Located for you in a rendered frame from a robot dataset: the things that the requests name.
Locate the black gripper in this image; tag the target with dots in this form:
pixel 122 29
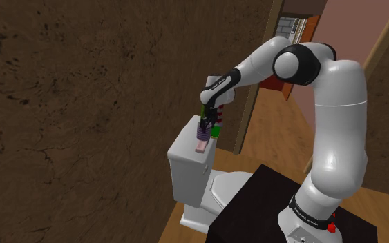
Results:
pixel 208 116

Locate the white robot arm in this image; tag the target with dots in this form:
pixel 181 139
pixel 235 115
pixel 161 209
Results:
pixel 340 134

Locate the green box with striped figure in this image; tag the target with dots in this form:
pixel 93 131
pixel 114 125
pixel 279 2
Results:
pixel 217 126

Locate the purple ribbed cup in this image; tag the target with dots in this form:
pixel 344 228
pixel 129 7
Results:
pixel 202 134

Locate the pink flat block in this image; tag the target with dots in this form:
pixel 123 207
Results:
pixel 201 146

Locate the white toilet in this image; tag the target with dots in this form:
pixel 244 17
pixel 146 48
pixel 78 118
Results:
pixel 189 168

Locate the orange door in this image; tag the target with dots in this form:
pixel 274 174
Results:
pixel 295 64

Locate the black robot stand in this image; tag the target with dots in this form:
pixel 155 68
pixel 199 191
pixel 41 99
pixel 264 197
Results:
pixel 254 208

